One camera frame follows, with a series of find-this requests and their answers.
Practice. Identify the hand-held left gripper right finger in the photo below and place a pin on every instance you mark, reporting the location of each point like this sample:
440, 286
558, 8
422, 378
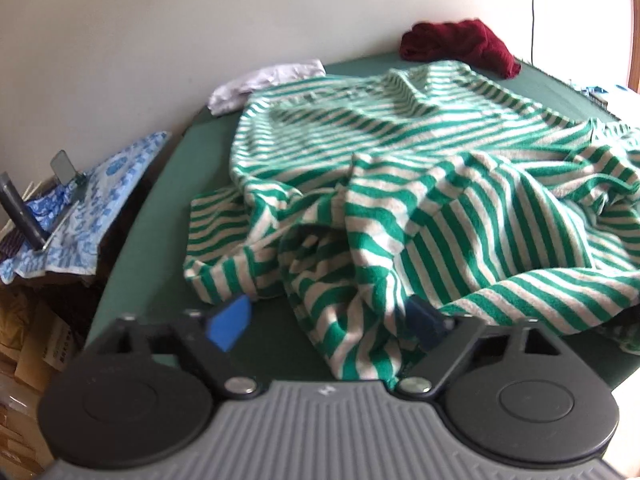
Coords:
425, 322

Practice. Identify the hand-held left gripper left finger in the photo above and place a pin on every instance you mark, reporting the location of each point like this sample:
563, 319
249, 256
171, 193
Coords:
230, 322

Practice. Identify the green white striped shirt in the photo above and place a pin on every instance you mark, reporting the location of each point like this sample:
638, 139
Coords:
400, 185

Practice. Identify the green table cover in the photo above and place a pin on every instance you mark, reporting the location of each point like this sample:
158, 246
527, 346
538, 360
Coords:
210, 160

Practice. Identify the blue floral cloth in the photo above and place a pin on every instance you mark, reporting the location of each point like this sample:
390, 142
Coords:
100, 195

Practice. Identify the cardboard box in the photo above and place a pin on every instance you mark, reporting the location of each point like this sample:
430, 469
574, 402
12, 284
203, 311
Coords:
25, 350

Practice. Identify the black handheld device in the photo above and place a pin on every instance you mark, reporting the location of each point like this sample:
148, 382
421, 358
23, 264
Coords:
22, 215

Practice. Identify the white folded cloth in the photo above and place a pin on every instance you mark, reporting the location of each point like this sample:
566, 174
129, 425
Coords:
260, 82

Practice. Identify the dark red cloth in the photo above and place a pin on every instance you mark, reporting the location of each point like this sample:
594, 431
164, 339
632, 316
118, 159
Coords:
460, 42

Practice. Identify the blue white packet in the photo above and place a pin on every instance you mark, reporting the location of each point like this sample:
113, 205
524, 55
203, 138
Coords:
607, 92

